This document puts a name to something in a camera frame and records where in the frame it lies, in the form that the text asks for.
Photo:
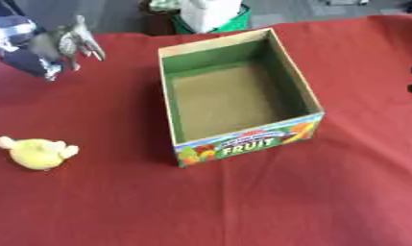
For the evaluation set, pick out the grey toy dinosaur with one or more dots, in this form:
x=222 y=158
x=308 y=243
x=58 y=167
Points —
x=80 y=38

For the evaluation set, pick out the cardboard box with green inside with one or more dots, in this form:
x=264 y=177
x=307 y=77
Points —
x=226 y=99

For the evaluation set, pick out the green bag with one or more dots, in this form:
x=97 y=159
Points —
x=237 y=22

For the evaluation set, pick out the white bag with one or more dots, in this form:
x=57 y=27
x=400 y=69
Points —
x=210 y=12

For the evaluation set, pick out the dark brown furniture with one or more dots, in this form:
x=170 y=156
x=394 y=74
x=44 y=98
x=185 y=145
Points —
x=157 y=22

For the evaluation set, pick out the yellow round soft toy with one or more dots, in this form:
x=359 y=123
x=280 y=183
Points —
x=36 y=154

